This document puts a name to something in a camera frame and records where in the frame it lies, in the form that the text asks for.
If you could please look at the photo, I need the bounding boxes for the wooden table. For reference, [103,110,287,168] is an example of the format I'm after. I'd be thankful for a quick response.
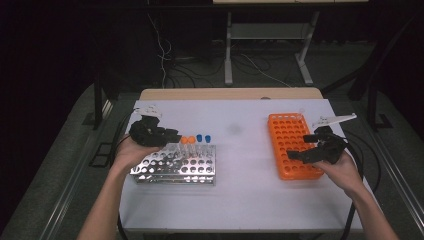
[139,87,324,101]

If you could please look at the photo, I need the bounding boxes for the aluminium floor rail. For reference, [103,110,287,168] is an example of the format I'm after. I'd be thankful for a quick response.
[39,99,114,240]
[370,126,424,228]

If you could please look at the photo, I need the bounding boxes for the white metal stand frame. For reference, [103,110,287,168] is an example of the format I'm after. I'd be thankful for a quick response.
[224,11,321,87]

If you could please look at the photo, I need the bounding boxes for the white floor cable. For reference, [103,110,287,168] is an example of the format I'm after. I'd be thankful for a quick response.
[240,52,292,89]

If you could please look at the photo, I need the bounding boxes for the person's left hand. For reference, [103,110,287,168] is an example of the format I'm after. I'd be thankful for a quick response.
[112,133,165,175]

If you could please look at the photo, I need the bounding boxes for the orange plastic tube rack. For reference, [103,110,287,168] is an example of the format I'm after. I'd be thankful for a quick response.
[267,112,325,181]

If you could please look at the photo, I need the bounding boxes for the black floor frame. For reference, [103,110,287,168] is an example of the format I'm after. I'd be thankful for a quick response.
[88,142,117,169]

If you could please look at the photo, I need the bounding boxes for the blue capped clear tube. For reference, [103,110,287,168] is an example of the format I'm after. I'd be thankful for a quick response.
[203,134,213,157]
[195,133,205,156]

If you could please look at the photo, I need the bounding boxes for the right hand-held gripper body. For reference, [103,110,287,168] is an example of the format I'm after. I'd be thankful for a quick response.
[311,113,358,165]

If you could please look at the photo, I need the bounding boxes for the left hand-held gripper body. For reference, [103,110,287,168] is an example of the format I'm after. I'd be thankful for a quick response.
[129,104,168,148]

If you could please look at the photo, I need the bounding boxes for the black floor cables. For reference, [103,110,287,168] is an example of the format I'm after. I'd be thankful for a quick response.
[164,54,301,89]

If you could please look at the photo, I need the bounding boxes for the white hanging cable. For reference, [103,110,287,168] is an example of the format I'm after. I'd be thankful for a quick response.
[146,11,173,89]

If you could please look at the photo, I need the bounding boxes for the person's right hand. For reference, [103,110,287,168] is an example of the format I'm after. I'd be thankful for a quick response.
[314,150,366,198]

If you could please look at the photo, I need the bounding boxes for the black stand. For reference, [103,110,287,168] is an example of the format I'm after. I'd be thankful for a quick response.
[92,71,114,132]
[321,9,424,133]

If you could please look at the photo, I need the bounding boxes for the silver metal tube rack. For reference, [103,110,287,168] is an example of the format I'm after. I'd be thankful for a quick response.
[129,143,217,186]

